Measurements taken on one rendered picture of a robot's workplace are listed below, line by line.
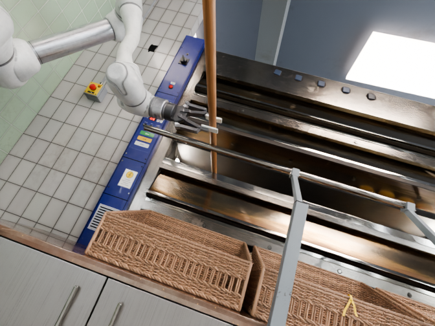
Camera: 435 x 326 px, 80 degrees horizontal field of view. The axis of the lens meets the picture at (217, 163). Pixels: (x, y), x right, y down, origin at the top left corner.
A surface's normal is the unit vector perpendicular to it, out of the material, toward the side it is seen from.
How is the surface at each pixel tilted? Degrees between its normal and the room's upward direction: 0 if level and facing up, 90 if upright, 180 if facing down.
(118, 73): 109
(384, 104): 90
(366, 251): 70
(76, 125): 90
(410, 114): 90
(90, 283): 90
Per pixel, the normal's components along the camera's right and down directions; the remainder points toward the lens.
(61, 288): 0.01, -0.40
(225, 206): 0.11, -0.67
